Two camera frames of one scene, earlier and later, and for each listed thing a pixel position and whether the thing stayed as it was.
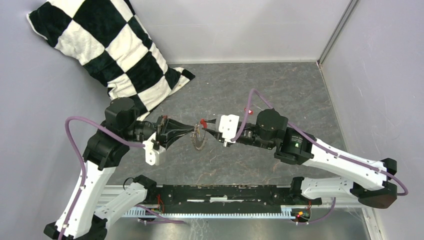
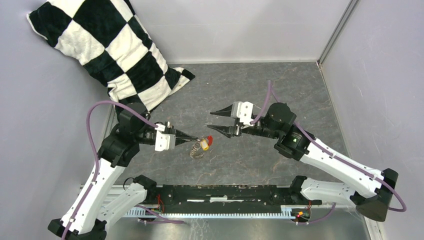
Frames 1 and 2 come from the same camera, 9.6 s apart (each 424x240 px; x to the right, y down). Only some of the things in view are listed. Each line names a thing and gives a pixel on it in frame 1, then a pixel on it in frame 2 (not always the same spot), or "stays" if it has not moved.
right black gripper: [219, 136] -> [230, 131]
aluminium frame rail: [131, 197] stays
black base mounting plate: [223, 199] stays
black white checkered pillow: [106, 38] stays
